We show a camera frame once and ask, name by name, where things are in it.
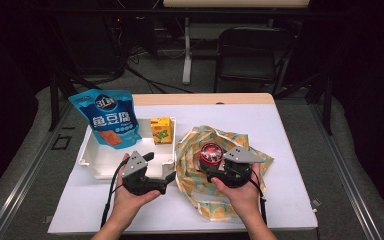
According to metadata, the blue snack pouch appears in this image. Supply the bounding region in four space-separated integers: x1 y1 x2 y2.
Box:
68 88 143 150

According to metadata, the black metal stand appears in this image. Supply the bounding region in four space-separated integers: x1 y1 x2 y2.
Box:
48 71 111 132
274 71 334 136

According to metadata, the white desk leg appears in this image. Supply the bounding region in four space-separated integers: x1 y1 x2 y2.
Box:
181 16 194 85

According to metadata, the person's right hand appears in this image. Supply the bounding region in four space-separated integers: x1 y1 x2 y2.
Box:
211 162 264 218

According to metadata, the black floor cable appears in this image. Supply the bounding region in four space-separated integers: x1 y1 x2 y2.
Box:
124 64 194 95

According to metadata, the person's left hand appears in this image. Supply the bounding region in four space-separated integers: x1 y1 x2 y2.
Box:
111 152 163 218

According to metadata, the yellow drink carton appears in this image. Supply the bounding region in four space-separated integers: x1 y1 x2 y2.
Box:
149 116 174 145

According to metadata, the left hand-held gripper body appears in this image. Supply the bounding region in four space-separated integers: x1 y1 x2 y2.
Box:
121 150 168 197

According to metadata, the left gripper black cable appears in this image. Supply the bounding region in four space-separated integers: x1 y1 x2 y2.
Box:
100 159 129 229

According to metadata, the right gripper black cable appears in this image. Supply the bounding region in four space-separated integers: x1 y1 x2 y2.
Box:
249 169 269 225

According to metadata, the red can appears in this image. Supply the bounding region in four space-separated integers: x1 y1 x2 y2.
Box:
198 142 227 173

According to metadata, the fruit print fabric bag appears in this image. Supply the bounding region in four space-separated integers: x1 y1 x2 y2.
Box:
174 124 275 222

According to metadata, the white plastic bin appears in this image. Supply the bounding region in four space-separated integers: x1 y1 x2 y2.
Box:
78 116 178 181

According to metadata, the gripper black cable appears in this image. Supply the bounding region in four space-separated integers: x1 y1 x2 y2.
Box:
100 159 129 229
249 169 269 225

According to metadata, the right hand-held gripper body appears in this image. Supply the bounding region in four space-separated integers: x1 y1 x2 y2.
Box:
219 146 265 188

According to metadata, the black folding chair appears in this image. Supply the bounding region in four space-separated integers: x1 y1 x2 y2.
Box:
213 26 298 96

